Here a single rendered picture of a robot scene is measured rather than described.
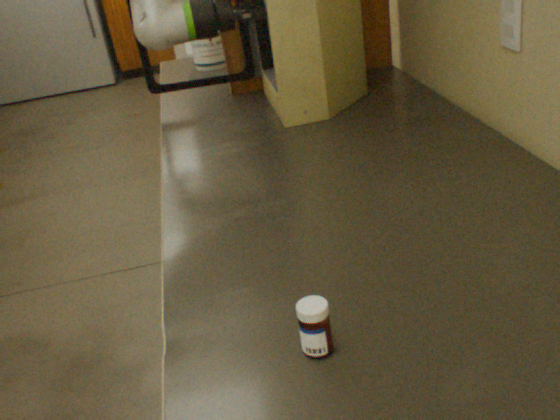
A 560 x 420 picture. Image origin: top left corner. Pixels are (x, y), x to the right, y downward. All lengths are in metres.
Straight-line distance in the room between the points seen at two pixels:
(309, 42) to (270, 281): 0.70
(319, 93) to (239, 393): 0.90
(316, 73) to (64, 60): 5.15
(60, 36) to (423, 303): 5.83
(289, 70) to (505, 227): 0.67
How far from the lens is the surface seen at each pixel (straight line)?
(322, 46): 1.45
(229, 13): 1.51
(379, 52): 1.89
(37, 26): 6.45
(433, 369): 0.73
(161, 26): 1.49
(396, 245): 0.94
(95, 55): 6.42
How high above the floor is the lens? 1.43
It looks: 27 degrees down
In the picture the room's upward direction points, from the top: 9 degrees counter-clockwise
